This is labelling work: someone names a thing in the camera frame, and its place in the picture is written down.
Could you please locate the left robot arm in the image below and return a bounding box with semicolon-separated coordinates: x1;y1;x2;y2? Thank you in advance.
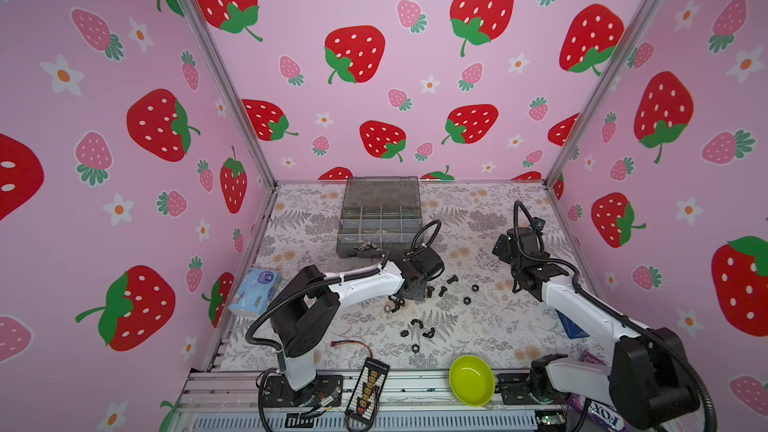
244;219;445;392

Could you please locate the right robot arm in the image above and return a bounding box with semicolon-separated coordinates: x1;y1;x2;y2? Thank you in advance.
493;201;718;431

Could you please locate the grey compartment organizer box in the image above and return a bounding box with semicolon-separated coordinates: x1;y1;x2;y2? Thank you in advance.
336;176;422;258

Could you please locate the blue box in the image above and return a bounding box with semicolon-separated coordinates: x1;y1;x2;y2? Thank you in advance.
557;311;589;340

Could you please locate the lime green bowl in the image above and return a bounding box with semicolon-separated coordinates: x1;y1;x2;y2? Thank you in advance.
449;355;496;407

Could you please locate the black battery charger board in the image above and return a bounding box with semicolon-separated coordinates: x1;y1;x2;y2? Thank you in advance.
344;357;390;431

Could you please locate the blue tissue pack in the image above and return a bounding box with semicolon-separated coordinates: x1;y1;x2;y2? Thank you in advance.
228;267;282;319

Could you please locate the purple Fox's candy bag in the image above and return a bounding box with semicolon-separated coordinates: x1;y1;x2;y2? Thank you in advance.
567;394;628;432

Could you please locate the red black wire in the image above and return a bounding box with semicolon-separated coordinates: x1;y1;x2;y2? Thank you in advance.
331;339;374;360

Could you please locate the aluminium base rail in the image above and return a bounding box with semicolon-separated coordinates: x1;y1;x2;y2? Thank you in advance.
167;370;580;431

